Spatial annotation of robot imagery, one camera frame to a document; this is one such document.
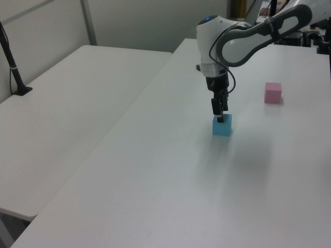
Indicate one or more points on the white side table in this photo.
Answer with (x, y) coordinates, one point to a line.
(64, 116)

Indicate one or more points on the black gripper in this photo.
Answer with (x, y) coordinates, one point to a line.
(217, 85)

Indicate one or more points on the pink cube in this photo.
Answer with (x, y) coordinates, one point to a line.
(271, 95)

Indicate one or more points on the wooden board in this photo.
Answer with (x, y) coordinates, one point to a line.
(240, 7)

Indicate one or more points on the aluminium wall post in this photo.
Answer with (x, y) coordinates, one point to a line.
(89, 25)

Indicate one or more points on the blue cube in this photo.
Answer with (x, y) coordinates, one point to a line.
(222, 129)

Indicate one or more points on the black camera pole stand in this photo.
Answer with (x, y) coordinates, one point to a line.
(13, 67)

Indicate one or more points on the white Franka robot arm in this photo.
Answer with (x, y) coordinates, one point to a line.
(207, 33)

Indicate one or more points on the black background equipment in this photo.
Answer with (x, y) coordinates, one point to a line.
(292, 38)

